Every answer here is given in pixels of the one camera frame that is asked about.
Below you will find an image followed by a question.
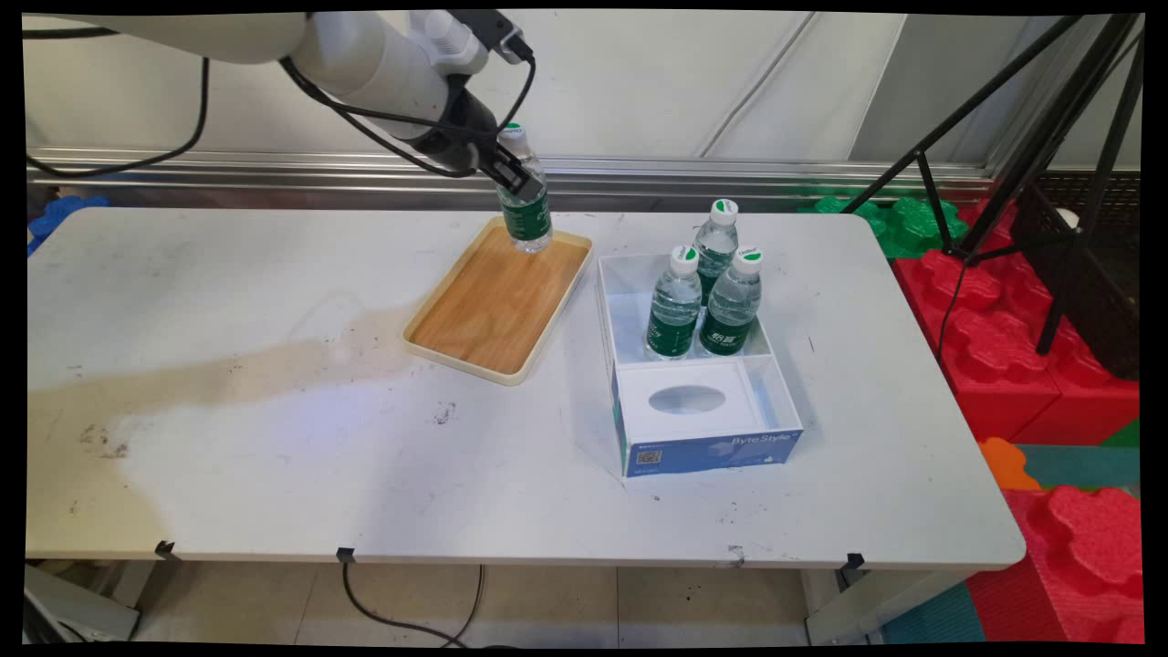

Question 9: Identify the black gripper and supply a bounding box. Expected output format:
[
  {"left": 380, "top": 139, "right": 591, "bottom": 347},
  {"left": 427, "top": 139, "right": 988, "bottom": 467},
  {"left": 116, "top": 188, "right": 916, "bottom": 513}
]
[{"left": 411, "top": 77, "right": 547, "bottom": 201}]

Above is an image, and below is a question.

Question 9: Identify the green label water bottle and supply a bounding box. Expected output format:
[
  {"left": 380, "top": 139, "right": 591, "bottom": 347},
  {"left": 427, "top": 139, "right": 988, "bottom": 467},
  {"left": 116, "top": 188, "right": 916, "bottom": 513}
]
[
  {"left": 644, "top": 244, "right": 704, "bottom": 362},
  {"left": 693, "top": 198, "right": 741, "bottom": 308},
  {"left": 697, "top": 245, "right": 764, "bottom": 360},
  {"left": 495, "top": 122, "right": 555, "bottom": 256}
]

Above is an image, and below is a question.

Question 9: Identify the bamboo wooden tray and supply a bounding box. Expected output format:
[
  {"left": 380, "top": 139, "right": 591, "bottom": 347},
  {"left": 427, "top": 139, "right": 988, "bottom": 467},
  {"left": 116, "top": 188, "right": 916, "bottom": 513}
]
[{"left": 402, "top": 215, "right": 595, "bottom": 387}]

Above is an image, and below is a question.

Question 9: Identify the blue white cardboard box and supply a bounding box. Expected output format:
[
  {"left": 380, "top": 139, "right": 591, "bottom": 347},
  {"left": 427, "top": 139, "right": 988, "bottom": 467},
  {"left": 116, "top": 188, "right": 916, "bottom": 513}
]
[{"left": 595, "top": 252, "right": 805, "bottom": 479}]

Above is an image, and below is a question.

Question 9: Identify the green foam block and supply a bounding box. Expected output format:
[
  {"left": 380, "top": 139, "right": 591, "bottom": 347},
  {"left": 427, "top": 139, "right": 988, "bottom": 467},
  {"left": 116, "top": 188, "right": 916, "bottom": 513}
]
[{"left": 798, "top": 193, "right": 969, "bottom": 262}]

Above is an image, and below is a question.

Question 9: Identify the blue foam block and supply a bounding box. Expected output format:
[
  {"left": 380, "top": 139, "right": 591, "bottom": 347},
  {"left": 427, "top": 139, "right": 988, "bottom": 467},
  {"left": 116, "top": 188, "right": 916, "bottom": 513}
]
[{"left": 27, "top": 194, "right": 111, "bottom": 258}]

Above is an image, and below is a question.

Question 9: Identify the large red foam block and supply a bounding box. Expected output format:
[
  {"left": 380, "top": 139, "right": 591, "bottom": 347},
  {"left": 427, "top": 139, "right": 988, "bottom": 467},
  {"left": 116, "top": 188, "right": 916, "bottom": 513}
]
[{"left": 892, "top": 246, "right": 1065, "bottom": 446}]

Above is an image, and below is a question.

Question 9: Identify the black tripod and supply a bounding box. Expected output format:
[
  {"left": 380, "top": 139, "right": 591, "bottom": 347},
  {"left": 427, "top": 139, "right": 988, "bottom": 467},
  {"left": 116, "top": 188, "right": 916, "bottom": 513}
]
[{"left": 839, "top": 13, "right": 1147, "bottom": 359}]

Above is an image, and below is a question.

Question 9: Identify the grey metal table leg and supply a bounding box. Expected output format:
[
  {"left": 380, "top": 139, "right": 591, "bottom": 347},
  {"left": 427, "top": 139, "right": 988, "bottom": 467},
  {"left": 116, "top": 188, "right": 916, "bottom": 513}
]
[
  {"left": 25, "top": 564, "right": 144, "bottom": 643},
  {"left": 805, "top": 569, "right": 970, "bottom": 646}
]

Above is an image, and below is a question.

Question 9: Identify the orange foam piece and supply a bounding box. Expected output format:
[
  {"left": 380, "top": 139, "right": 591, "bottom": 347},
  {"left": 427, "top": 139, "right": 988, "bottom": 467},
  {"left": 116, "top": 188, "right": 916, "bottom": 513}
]
[{"left": 978, "top": 436, "right": 1042, "bottom": 493}]

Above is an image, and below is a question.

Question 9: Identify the black mesh crate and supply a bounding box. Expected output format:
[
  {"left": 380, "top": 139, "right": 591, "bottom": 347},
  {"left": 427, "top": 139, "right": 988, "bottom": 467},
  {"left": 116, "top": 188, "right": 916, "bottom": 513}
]
[{"left": 1007, "top": 172, "right": 1142, "bottom": 382}]

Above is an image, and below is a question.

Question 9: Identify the teal foam mat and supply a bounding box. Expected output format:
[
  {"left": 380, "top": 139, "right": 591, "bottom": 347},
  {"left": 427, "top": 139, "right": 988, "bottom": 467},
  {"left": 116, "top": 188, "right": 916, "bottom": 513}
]
[{"left": 1017, "top": 443, "right": 1142, "bottom": 495}]

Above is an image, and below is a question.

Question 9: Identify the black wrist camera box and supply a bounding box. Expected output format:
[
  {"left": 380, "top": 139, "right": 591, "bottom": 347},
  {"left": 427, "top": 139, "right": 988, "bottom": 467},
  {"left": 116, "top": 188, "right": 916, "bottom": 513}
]
[{"left": 445, "top": 11, "right": 536, "bottom": 66}]

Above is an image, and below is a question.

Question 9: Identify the white ribbed camera mount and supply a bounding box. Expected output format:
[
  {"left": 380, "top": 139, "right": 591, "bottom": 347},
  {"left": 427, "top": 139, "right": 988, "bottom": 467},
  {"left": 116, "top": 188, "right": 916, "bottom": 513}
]
[{"left": 408, "top": 11, "right": 491, "bottom": 78}]

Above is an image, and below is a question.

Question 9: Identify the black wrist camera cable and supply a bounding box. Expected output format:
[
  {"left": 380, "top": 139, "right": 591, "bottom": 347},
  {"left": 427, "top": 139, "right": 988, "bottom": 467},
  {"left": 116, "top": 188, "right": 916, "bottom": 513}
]
[{"left": 277, "top": 53, "right": 539, "bottom": 180}]

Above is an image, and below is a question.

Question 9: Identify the metal wall rail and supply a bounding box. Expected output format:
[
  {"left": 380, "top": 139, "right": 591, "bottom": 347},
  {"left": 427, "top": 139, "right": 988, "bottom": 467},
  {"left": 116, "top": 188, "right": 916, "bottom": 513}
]
[{"left": 26, "top": 148, "right": 997, "bottom": 200}]

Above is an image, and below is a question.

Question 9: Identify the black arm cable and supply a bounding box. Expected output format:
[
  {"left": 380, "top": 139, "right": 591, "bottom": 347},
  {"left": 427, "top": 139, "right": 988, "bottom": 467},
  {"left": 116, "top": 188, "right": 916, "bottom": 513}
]
[{"left": 23, "top": 27, "right": 212, "bottom": 180}]

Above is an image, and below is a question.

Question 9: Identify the black cable under table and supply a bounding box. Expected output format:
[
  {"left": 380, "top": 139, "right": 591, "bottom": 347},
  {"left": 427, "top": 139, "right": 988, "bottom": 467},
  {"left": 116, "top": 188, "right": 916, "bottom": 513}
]
[{"left": 341, "top": 561, "right": 486, "bottom": 649}]

